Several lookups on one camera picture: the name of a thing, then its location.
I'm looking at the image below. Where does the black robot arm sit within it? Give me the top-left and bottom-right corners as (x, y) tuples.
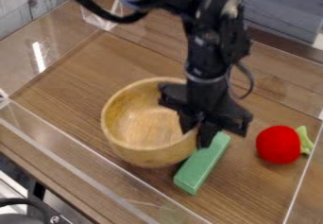
(76, 0), (254, 147)

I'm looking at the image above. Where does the red plush tomato toy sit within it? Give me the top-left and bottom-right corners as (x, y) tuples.
(256, 126), (314, 164)

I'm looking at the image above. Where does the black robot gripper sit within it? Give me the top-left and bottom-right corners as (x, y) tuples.
(158, 75), (252, 148)

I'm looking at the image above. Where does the light wooden bowl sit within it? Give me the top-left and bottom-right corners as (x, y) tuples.
(102, 77), (196, 168)

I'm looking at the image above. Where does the green rectangular block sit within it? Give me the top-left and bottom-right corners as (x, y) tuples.
(174, 132), (231, 195)

